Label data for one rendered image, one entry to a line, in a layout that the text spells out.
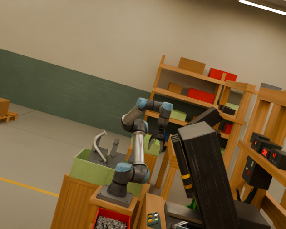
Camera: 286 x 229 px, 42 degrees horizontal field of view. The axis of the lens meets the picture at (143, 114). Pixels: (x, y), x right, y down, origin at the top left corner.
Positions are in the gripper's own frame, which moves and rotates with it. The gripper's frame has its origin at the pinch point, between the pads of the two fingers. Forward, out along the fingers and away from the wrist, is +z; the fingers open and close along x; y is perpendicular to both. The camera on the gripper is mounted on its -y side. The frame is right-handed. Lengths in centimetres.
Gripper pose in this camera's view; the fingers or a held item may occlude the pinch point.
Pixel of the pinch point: (154, 151)
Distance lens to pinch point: 267.5
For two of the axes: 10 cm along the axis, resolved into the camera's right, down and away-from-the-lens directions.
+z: -2.8, 9.5, 1.2
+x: -9.6, -2.8, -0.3
